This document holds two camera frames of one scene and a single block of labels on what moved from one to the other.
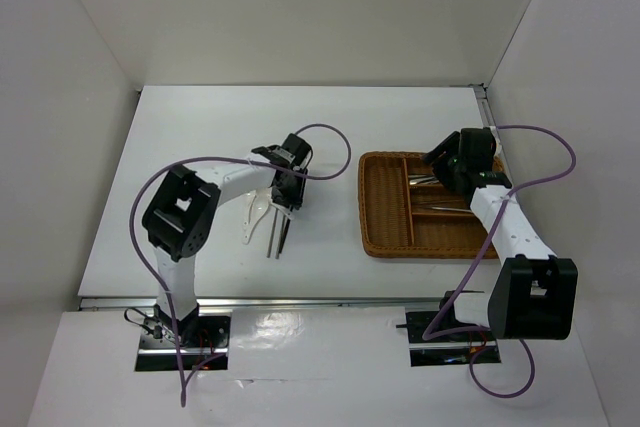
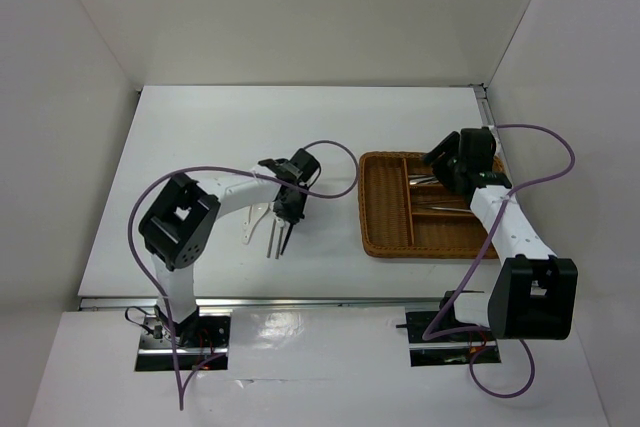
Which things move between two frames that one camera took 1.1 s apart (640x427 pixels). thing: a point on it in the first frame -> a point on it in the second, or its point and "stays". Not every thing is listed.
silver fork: x=414 y=181 stays
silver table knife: x=453 y=209 stays
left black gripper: x=295 y=198 -> x=295 y=214
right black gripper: x=440 y=164 stays
